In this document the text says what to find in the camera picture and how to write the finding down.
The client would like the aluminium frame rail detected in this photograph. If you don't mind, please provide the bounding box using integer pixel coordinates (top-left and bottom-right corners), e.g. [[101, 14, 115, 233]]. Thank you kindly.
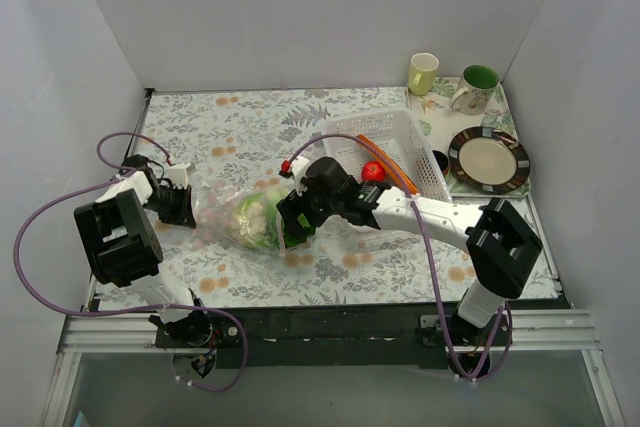
[[58, 309, 601, 354]]

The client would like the yellow green mug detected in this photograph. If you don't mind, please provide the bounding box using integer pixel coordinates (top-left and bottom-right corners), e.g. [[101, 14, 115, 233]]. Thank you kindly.
[[407, 53, 439, 96]]

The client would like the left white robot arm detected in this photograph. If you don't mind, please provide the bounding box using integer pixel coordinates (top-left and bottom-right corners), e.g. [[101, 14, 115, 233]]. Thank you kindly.
[[74, 154, 213, 347]]

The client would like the purple cable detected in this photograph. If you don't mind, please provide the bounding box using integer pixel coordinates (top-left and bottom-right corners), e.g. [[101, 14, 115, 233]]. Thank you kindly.
[[289, 133, 513, 382], [12, 131, 250, 392]]

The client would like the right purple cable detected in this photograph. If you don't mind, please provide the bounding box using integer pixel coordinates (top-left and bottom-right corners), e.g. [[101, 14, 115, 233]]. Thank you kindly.
[[289, 133, 513, 382]]

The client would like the floral table mat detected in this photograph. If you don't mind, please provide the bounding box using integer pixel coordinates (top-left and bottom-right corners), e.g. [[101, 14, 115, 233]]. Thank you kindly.
[[137, 87, 475, 308]]

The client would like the green interior floral mug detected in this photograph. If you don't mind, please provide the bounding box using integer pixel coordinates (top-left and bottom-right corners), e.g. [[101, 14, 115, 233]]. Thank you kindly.
[[449, 65, 499, 116]]

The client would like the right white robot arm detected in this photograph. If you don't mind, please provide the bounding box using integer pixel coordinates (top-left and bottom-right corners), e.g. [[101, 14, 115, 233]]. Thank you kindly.
[[277, 157, 542, 345]]

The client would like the white plastic basket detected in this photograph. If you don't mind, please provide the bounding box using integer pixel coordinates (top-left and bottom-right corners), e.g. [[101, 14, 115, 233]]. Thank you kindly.
[[320, 108, 451, 202]]

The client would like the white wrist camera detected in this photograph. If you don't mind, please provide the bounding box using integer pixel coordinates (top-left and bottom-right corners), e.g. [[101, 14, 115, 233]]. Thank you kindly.
[[279, 156, 311, 189], [164, 162, 195, 189]]

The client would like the red fake strawberry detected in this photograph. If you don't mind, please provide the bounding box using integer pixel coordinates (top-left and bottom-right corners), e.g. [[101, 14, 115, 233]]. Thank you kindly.
[[360, 161, 386, 182]]

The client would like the green fake lettuce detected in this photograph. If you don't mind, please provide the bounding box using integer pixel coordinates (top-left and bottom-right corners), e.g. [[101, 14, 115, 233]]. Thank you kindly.
[[234, 191, 317, 250]]

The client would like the white fake cauliflower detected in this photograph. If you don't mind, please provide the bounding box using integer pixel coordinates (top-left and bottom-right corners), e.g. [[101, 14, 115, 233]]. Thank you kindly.
[[229, 186, 290, 250]]

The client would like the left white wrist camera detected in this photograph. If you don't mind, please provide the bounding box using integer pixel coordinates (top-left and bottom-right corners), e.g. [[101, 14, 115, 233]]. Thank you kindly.
[[164, 162, 195, 189]]

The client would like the striped rim ceramic plate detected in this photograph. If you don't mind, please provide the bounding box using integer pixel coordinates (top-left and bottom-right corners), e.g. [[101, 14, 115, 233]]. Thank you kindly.
[[446, 126, 531, 195]]

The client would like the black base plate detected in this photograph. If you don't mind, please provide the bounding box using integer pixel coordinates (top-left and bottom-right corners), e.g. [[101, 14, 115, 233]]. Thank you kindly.
[[154, 304, 514, 373]]

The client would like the small brown cup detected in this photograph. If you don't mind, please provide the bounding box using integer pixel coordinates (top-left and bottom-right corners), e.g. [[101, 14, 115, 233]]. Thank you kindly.
[[433, 150, 450, 176]]

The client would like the floral serving tray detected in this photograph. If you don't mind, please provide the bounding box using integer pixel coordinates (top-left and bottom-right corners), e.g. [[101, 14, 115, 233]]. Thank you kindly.
[[405, 75, 532, 198]]

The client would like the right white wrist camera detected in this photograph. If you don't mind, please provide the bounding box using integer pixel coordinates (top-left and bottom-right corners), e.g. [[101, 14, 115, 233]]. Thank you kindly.
[[279, 156, 311, 189]]

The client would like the clear zip top bag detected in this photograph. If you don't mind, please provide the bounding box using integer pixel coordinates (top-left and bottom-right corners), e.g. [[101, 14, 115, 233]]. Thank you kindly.
[[194, 184, 305, 256]]

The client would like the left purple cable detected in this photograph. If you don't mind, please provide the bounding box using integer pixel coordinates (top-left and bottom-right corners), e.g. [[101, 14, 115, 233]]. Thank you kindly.
[[12, 131, 250, 392]]

